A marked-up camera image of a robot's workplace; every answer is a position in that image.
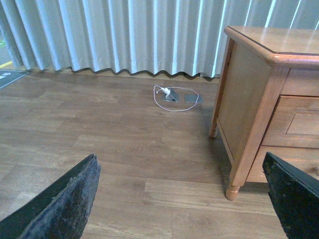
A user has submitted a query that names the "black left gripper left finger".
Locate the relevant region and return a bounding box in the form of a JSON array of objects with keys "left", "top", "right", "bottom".
[{"left": 0, "top": 154, "right": 101, "bottom": 239}]

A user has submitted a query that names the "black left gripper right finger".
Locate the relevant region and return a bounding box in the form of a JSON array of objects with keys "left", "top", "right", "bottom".
[{"left": 262, "top": 152, "right": 319, "bottom": 239}]

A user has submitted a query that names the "wooden drawer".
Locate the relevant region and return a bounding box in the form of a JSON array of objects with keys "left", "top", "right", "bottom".
[
  {"left": 246, "top": 146, "right": 319, "bottom": 184},
  {"left": 281, "top": 69, "right": 319, "bottom": 97},
  {"left": 262, "top": 96, "right": 319, "bottom": 149}
]

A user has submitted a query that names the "wooden dresser cabinet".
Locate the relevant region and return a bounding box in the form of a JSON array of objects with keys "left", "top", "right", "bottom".
[{"left": 209, "top": 26, "right": 319, "bottom": 200}]

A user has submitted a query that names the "closed metal floor plate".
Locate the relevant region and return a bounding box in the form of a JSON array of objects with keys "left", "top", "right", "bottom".
[{"left": 184, "top": 94, "right": 203, "bottom": 104}]

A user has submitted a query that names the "open metal floor socket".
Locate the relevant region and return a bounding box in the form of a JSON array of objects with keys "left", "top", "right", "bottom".
[{"left": 162, "top": 87, "right": 179, "bottom": 102}]

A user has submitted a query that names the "grey pleated curtain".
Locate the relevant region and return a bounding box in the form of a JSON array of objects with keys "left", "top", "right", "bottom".
[{"left": 0, "top": 0, "right": 319, "bottom": 77}]

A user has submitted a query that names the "white charger cable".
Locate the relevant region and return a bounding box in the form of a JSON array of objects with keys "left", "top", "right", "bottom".
[{"left": 153, "top": 85, "right": 199, "bottom": 113}]

